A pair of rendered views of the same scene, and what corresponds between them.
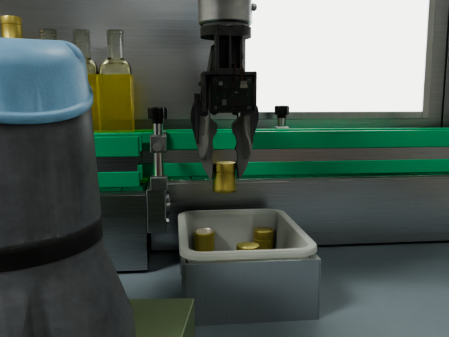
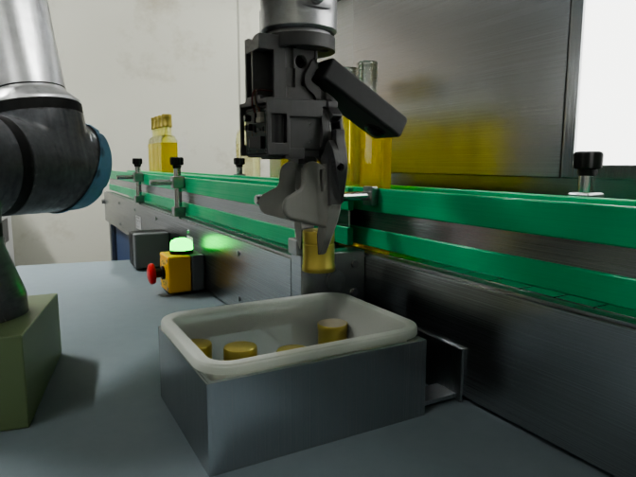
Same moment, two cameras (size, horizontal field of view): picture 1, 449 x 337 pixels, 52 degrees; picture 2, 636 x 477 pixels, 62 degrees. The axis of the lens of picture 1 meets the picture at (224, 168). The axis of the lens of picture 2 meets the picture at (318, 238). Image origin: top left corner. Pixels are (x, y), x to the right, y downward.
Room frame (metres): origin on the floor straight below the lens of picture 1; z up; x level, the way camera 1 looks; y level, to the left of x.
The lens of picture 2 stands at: (0.47, -0.52, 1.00)
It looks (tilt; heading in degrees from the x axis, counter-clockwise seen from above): 8 degrees down; 67
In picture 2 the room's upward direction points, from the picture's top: straight up
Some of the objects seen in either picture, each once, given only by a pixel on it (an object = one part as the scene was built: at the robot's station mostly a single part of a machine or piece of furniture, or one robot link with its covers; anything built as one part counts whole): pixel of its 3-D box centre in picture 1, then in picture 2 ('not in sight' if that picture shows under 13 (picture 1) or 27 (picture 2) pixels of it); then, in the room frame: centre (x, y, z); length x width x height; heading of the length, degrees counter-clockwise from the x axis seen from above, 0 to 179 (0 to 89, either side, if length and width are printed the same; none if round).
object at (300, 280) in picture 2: (159, 204); (329, 277); (0.75, 0.11, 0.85); 0.09 x 0.04 x 0.07; 6
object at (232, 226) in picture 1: (239, 255); (287, 361); (0.64, -0.02, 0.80); 0.22 x 0.17 x 0.09; 6
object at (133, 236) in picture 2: not in sight; (149, 249); (0.58, 0.80, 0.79); 0.08 x 0.08 x 0.08; 6
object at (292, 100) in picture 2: (226, 72); (292, 101); (0.66, 0.00, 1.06); 0.09 x 0.08 x 0.12; 6
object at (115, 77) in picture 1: (117, 118); (365, 169); (0.84, 0.19, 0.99); 0.06 x 0.06 x 0.21; 6
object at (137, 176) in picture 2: not in sight; (130, 181); (0.57, 1.15, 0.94); 0.07 x 0.04 x 0.13; 6
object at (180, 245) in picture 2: not in sight; (181, 245); (0.62, 0.52, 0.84); 0.05 x 0.05 x 0.03
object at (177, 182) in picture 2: not in sight; (167, 187); (0.62, 0.69, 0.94); 0.07 x 0.04 x 0.13; 6
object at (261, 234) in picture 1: (263, 242); not in sight; (0.73, -0.06, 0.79); 0.04 x 0.04 x 0.04
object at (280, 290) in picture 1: (236, 255); (310, 363); (0.67, -0.02, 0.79); 0.27 x 0.17 x 0.08; 6
